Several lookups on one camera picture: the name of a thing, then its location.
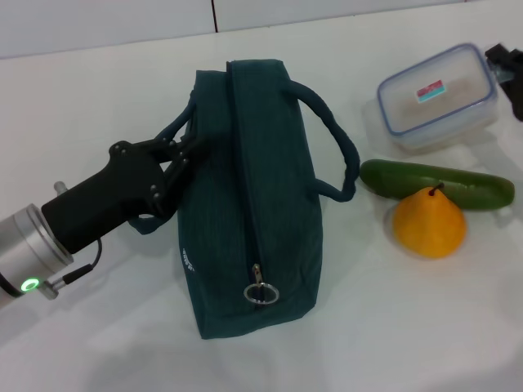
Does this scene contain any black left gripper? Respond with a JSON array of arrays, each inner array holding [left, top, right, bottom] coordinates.
[[40, 136, 212, 255]]

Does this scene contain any dark teal fabric lunch bag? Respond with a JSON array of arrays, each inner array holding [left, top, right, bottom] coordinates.
[[129, 58, 363, 341]]

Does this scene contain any clear container with blue lid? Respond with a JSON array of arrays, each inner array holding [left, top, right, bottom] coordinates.
[[376, 42, 500, 155]]

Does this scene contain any green cucumber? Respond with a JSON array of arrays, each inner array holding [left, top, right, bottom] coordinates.
[[359, 158, 516, 212]]

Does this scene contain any yellow pear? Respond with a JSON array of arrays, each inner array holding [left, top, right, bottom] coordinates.
[[391, 182, 468, 260]]

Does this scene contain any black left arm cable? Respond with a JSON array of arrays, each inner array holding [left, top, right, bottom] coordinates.
[[60, 238, 104, 287]]

